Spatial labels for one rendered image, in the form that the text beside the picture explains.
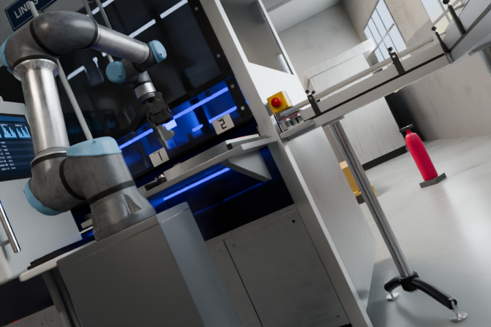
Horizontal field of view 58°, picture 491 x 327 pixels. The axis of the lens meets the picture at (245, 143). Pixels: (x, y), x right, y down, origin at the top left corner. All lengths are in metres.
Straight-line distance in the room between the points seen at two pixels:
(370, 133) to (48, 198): 7.11
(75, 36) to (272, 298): 1.26
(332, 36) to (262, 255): 8.40
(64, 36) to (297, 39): 8.83
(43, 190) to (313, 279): 1.12
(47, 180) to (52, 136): 0.13
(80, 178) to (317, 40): 9.07
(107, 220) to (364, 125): 7.11
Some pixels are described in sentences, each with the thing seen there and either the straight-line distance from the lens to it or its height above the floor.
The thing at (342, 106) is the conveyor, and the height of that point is 0.88.
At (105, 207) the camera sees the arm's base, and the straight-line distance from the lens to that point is 1.06.
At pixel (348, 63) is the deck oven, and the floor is 1.82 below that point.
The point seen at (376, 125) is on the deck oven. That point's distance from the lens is 7.98.
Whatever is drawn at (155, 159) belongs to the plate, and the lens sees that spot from 2.00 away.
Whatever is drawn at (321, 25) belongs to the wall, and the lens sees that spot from 10.05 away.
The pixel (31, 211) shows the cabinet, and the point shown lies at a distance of 2.05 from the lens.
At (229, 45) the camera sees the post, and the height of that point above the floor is 1.29.
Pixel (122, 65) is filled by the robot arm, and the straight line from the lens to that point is 1.64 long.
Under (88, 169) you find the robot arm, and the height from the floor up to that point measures 0.95.
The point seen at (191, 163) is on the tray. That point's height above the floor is 0.90.
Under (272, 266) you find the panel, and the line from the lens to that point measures 1.89.
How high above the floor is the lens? 0.78
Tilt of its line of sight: 4 degrees up
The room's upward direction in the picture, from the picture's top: 25 degrees counter-clockwise
